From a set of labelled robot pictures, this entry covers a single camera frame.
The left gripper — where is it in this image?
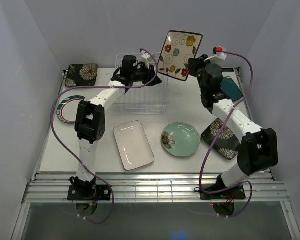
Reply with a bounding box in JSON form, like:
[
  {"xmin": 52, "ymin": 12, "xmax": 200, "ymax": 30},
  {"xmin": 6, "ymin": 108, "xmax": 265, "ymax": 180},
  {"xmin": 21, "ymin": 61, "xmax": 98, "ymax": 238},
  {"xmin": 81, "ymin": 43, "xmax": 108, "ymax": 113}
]
[{"xmin": 130, "ymin": 63, "xmax": 162, "ymax": 87}]

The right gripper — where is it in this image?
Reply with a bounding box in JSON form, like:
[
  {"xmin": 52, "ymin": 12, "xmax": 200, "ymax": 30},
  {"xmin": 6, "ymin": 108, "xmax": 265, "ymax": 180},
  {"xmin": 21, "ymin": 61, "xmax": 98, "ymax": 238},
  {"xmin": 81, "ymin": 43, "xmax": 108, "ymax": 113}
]
[{"xmin": 187, "ymin": 54, "xmax": 216, "ymax": 94}]

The cream square flower plate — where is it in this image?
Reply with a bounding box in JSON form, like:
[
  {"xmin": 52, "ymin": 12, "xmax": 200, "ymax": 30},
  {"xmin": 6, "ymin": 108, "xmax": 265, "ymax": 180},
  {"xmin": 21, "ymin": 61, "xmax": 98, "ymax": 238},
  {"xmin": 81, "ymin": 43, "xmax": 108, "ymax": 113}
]
[{"xmin": 157, "ymin": 30, "xmax": 204, "ymax": 82}]

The teal square plate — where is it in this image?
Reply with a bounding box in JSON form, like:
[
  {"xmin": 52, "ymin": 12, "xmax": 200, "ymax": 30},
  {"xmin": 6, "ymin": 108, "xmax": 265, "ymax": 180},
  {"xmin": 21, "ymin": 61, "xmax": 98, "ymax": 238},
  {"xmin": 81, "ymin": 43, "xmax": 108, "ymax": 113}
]
[{"xmin": 221, "ymin": 76, "xmax": 243, "ymax": 102}]

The mint green round flower plate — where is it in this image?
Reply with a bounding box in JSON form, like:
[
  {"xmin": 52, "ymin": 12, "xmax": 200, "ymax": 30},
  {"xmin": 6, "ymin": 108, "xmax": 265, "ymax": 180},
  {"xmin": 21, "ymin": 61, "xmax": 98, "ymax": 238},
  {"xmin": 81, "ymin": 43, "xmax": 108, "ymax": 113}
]
[{"xmin": 160, "ymin": 122, "xmax": 201, "ymax": 158}]

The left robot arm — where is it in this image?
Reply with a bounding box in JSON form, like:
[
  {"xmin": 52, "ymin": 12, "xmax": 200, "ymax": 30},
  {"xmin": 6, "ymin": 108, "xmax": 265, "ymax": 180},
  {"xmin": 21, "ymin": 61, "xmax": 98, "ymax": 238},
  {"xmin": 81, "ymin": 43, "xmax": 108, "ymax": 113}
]
[{"xmin": 70, "ymin": 50, "xmax": 162, "ymax": 200}]

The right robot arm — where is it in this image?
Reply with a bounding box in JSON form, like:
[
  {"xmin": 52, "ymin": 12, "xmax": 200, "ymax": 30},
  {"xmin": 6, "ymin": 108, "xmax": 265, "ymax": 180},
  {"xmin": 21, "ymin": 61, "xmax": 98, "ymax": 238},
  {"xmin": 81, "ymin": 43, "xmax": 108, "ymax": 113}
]
[{"xmin": 188, "ymin": 50, "xmax": 278, "ymax": 199}]

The dark label sticker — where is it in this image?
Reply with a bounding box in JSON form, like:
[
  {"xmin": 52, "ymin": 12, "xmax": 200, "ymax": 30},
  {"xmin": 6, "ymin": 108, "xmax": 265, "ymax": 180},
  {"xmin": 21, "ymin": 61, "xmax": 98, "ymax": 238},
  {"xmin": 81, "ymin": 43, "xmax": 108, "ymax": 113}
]
[{"xmin": 222, "ymin": 68, "xmax": 235, "ymax": 73}]

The white rectangular plate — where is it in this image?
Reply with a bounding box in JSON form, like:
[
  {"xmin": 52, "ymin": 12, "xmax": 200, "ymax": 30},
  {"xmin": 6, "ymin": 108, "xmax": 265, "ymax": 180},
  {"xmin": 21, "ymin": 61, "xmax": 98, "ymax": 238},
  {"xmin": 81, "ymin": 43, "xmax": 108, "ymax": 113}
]
[{"xmin": 113, "ymin": 120, "xmax": 155, "ymax": 171}]

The black floral plate back left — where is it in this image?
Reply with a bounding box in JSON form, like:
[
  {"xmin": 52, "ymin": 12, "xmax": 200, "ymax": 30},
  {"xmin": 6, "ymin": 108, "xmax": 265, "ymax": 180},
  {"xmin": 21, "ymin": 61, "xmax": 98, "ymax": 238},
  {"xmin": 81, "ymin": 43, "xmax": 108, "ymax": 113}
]
[{"xmin": 64, "ymin": 63, "xmax": 99, "ymax": 88}]

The black floral plate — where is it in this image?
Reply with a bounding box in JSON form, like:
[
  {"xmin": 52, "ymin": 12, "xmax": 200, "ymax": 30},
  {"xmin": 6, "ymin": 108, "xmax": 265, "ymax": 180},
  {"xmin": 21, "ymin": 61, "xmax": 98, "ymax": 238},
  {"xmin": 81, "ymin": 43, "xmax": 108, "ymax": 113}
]
[
  {"xmin": 64, "ymin": 63, "xmax": 99, "ymax": 88},
  {"xmin": 201, "ymin": 118, "xmax": 240, "ymax": 160}
]

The black floral plate right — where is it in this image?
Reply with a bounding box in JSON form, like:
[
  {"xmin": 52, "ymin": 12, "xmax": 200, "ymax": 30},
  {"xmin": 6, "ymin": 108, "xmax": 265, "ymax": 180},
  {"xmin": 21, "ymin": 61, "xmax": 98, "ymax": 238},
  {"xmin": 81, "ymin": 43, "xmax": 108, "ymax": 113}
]
[{"xmin": 201, "ymin": 118, "xmax": 240, "ymax": 160}]

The round white green-rimmed plate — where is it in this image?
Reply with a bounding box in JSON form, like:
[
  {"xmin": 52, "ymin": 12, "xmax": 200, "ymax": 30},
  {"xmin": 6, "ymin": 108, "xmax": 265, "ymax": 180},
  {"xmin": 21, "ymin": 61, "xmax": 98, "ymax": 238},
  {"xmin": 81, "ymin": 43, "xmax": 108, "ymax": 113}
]
[{"xmin": 56, "ymin": 95, "xmax": 86, "ymax": 125}]

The white wire dish rack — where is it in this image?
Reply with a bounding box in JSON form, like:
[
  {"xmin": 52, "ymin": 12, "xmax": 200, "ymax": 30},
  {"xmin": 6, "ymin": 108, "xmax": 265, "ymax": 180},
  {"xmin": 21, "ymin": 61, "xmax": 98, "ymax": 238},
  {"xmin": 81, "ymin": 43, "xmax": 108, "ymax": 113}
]
[{"xmin": 111, "ymin": 53, "xmax": 169, "ymax": 114}]

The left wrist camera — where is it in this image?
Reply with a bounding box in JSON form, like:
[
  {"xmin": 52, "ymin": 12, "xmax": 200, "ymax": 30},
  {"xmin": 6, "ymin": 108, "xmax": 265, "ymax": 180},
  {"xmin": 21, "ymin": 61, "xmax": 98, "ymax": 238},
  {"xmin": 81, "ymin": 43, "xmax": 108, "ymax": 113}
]
[{"xmin": 140, "ymin": 49, "xmax": 152, "ymax": 69}]

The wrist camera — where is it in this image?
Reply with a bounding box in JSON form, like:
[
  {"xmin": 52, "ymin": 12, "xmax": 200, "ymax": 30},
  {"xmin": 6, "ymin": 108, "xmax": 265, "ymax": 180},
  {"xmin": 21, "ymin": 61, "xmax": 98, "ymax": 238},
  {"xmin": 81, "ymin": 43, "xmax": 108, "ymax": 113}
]
[
  {"xmin": 140, "ymin": 49, "xmax": 152, "ymax": 69},
  {"xmin": 205, "ymin": 46, "xmax": 227, "ymax": 64}
]

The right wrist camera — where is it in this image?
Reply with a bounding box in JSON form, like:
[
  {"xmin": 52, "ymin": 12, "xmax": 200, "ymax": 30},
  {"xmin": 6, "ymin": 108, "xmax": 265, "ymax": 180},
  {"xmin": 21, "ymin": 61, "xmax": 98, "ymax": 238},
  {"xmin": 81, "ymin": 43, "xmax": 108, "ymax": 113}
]
[{"xmin": 205, "ymin": 46, "xmax": 227, "ymax": 64}]

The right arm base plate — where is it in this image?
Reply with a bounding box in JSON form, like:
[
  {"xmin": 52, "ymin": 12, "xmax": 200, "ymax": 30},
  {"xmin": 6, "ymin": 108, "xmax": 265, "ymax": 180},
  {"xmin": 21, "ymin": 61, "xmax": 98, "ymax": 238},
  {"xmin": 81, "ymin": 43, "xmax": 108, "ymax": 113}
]
[{"xmin": 194, "ymin": 185, "xmax": 246, "ymax": 200}]

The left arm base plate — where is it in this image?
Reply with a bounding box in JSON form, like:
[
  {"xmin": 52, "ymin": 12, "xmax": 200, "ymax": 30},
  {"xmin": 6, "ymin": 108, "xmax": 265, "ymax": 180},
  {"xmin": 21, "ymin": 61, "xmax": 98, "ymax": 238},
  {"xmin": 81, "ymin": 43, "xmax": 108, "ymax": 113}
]
[{"xmin": 66, "ymin": 184, "xmax": 111, "ymax": 202}]

